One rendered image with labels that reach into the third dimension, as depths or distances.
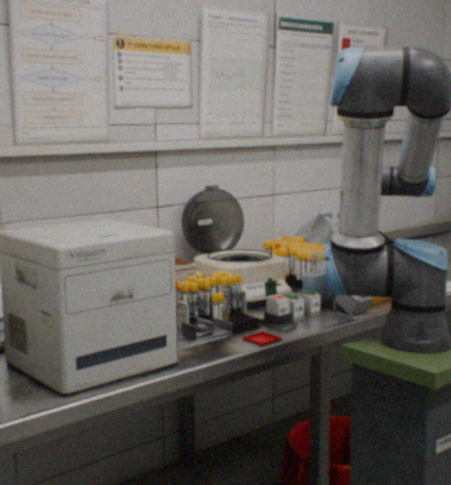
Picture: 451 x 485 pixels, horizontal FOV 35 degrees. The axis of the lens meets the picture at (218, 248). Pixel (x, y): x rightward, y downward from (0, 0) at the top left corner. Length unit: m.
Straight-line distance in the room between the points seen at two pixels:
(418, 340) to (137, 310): 0.61
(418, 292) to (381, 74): 0.47
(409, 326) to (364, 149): 0.40
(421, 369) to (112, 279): 0.65
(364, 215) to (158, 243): 0.44
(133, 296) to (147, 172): 0.83
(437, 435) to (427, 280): 0.33
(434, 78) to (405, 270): 0.40
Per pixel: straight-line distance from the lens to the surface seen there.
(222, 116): 2.41
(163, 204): 2.28
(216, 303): 1.74
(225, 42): 2.42
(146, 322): 1.51
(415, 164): 1.71
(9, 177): 2.02
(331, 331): 1.87
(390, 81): 1.46
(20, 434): 1.38
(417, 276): 1.58
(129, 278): 1.46
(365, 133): 1.49
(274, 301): 1.83
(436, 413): 1.62
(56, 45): 2.07
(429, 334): 1.61
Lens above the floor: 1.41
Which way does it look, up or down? 10 degrees down
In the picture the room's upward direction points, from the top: 1 degrees counter-clockwise
